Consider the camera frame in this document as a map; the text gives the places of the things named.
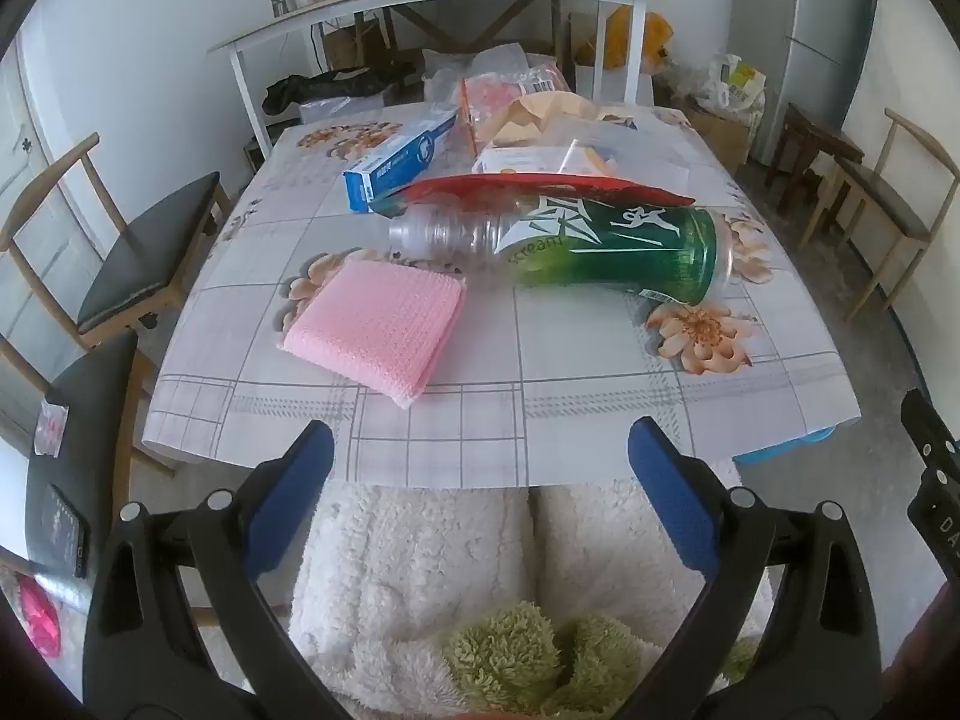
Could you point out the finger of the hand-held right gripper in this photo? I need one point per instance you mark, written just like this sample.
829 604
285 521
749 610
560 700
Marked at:
926 427

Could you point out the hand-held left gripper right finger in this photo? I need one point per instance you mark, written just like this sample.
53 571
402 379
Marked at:
671 502

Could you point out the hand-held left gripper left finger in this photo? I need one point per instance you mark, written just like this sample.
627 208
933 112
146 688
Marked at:
296 495

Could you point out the green label plastic bottle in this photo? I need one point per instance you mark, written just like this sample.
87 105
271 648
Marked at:
600 247

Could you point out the blue toothpaste box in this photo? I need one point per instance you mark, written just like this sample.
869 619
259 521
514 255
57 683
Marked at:
397 165

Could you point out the red snack packet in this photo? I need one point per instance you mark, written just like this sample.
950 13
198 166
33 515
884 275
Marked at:
525 184

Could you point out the clear snack bag red print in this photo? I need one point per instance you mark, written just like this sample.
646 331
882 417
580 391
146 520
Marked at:
495 94

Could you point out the pink waffle cloth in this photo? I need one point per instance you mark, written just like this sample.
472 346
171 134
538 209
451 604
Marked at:
375 322

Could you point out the wooden chair dark seat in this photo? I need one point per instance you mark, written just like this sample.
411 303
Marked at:
150 255
90 420

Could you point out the green fluffy cloth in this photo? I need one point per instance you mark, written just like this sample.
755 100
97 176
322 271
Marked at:
502 652

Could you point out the light wooden chair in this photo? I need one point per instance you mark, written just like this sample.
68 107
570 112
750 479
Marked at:
892 202

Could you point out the black smartphone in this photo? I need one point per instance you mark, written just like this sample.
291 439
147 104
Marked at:
66 532

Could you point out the white pink packet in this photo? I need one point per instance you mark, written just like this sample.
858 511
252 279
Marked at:
51 427

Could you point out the dark wooden stool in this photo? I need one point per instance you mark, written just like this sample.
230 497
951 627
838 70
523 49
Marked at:
814 139

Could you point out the brown cardboard box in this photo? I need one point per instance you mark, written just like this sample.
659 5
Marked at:
720 139

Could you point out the white yellow plastic bag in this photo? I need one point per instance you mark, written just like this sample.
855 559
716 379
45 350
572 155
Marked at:
731 86

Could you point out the black bag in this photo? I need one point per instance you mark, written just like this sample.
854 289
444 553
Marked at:
322 86

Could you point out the white refrigerator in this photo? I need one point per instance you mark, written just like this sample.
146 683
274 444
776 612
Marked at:
817 15

